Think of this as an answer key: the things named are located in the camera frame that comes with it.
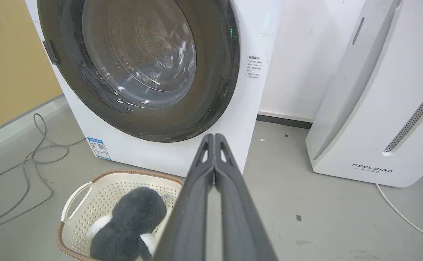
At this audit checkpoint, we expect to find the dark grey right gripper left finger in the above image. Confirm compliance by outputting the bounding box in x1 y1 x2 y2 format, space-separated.
153 133 215 261

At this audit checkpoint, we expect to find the grey floor cable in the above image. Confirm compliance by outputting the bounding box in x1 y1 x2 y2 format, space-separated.
0 113 85 232

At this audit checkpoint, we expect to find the white Feelbird air purifier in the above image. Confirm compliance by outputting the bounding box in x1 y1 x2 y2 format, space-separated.
305 0 423 188

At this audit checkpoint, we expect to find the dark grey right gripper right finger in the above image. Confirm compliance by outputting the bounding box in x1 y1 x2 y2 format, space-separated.
214 133 278 261

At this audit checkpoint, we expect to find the white front-load washing machine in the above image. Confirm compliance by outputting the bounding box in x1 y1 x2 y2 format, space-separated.
24 0 284 178

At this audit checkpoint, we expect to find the blue energy label sticker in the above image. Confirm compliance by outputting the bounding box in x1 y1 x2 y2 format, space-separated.
87 137 111 161

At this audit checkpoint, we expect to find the grey and white plush toy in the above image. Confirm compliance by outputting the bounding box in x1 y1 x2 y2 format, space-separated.
88 187 168 261

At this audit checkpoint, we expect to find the white perforated laundry basket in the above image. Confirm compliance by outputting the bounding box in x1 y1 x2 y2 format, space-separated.
56 169 185 261

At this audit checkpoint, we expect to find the white power cable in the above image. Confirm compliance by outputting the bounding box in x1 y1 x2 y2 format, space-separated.
375 167 423 239

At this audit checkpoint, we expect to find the round dark washing machine door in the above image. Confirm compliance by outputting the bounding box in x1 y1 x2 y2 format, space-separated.
37 0 241 142

